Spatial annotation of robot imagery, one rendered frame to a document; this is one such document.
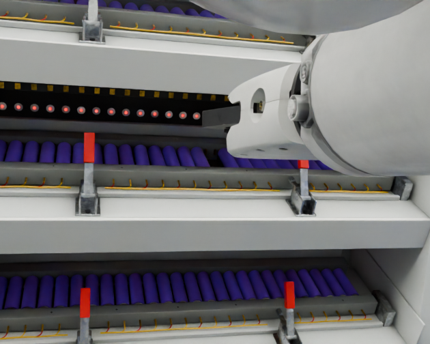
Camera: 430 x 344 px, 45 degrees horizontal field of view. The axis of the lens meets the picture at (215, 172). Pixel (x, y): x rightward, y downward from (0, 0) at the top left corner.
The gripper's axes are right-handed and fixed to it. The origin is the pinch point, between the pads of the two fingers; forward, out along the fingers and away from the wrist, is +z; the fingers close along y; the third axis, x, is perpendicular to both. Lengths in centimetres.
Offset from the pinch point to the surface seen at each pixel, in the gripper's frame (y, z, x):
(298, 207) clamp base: 11.3, 19.3, -7.5
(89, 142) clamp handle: -14.2, 19.9, -0.1
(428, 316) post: 31.7, 21.5, -22.6
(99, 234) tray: -13.0, 19.3, -10.6
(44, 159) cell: -19.7, 27.0, -1.8
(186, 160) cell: -1.4, 27.9, -1.5
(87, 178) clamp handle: -14.4, 19.6, -4.2
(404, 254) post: 30.2, 25.2, -14.5
